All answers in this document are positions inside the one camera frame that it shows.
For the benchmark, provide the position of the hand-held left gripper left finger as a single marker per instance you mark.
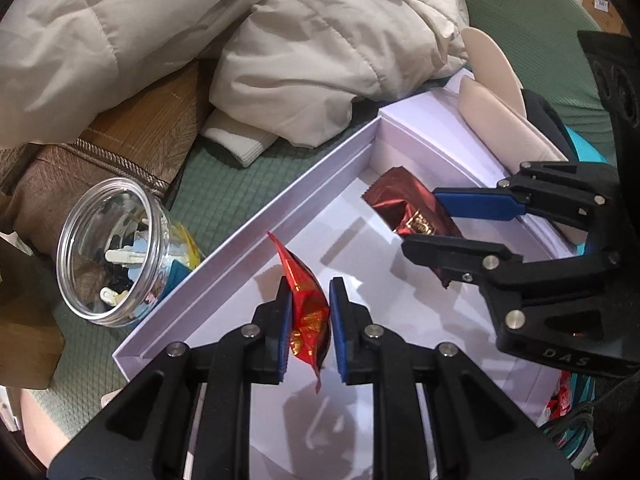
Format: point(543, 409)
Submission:
point(286, 327)

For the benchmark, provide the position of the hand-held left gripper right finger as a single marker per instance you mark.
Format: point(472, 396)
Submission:
point(337, 332)

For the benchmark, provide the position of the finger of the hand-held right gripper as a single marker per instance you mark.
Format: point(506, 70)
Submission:
point(475, 205)
point(450, 255)

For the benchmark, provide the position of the red gold-print snack packet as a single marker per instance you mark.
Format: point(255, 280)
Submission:
point(305, 310)

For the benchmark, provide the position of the dark red foil packet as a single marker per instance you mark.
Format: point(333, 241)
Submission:
point(400, 200)

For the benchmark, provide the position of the white cardboard box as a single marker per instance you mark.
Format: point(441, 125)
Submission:
point(320, 240)

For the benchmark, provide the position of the teal box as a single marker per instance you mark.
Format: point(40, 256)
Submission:
point(582, 147)

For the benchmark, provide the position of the white box lid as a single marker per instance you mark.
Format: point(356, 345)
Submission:
point(440, 130)

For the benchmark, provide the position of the black cloth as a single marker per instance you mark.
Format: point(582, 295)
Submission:
point(542, 120)

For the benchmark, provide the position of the cream padded mesh cushion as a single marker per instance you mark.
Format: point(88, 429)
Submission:
point(500, 120)

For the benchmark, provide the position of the green quilted mat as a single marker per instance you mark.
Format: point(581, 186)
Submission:
point(225, 200)

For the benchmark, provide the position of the cream flat oval pad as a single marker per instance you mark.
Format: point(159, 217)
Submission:
point(487, 55)

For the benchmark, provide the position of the assorted plastic clips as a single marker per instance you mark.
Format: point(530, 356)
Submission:
point(127, 255)

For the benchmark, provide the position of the red white wrapper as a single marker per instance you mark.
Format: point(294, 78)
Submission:
point(560, 397)

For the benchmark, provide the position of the clear plastic jar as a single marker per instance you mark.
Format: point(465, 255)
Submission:
point(85, 260)

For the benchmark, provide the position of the brown woven cushion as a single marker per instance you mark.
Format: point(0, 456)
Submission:
point(125, 135)

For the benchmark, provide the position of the brown cardboard box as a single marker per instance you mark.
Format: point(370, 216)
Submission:
point(25, 320)

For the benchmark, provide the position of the beige down jacket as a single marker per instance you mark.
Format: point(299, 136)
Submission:
point(150, 25)

